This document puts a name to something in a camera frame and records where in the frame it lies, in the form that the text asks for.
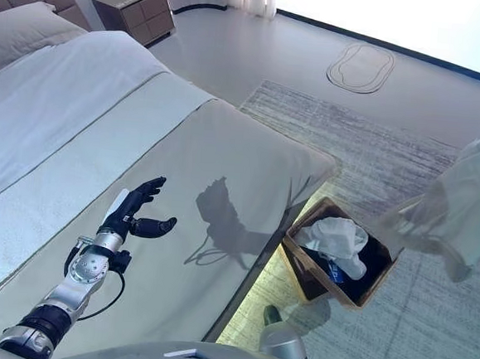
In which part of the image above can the black window base rail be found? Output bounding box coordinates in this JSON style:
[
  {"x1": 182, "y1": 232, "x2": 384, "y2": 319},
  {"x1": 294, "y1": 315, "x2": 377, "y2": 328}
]
[{"x1": 167, "y1": 0, "x2": 480, "y2": 90}]

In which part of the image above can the brown woven laundry basket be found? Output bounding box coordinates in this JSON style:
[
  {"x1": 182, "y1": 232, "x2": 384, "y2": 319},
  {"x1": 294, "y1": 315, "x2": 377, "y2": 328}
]
[{"x1": 276, "y1": 193, "x2": 408, "y2": 313}]

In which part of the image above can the brown wooden nightstand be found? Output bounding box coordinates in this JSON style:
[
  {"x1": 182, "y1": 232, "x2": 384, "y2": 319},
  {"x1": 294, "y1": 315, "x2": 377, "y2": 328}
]
[{"x1": 87, "y1": 0, "x2": 178, "y2": 51}]

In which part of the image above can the grey robot torso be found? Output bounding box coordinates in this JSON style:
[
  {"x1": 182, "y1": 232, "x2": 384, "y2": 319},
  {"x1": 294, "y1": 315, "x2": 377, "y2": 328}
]
[{"x1": 49, "y1": 329, "x2": 315, "y2": 359}]

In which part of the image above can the black garment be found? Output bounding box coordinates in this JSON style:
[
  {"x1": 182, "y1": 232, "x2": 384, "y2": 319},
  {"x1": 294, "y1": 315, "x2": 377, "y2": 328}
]
[{"x1": 296, "y1": 230, "x2": 395, "y2": 307}]

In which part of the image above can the beige upholstered bed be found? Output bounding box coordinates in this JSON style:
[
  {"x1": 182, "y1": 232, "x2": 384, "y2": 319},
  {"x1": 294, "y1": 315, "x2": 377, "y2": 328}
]
[{"x1": 0, "y1": 0, "x2": 348, "y2": 359}]

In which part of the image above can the white garment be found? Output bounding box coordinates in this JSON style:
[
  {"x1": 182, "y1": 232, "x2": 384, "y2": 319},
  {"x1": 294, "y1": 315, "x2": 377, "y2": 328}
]
[{"x1": 290, "y1": 212, "x2": 371, "y2": 282}]

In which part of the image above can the small oval floor mat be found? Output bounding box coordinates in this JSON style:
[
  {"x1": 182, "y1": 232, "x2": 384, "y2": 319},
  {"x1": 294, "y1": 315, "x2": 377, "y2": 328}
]
[{"x1": 324, "y1": 40, "x2": 397, "y2": 97}]

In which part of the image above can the beige garment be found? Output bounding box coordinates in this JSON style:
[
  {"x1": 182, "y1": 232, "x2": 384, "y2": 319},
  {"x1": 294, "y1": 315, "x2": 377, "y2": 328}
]
[{"x1": 376, "y1": 124, "x2": 480, "y2": 285}]

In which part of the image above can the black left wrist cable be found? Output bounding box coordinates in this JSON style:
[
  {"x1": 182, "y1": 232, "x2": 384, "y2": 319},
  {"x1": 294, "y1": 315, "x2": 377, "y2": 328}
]
[{"x1": 79, "y1": 269, "x2": 128, "y2": 325}]

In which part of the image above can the white duvet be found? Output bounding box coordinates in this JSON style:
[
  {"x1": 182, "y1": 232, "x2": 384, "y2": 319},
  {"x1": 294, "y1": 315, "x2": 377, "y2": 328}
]
[{"x1": 0, "y1": 21, "x2": 224, "y2": 325}]

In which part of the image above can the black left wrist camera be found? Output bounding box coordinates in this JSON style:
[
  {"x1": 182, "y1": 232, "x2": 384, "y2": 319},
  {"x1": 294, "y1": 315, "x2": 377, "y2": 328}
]
[{"x1": 109, "y1": 249, "x2": 132, "y2": 274}]

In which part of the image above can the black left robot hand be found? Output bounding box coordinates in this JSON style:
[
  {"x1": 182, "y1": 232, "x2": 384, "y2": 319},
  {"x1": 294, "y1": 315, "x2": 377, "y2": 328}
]
[{"x1": 100, "y1": 172, "x2": 182, "y2": 245}]

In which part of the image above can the plain beige pillow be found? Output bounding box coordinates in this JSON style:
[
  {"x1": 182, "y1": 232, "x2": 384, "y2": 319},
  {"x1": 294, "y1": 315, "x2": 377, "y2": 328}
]
[{"x1": 0, "y1": 0, "x2": 90, "y2": 89}]

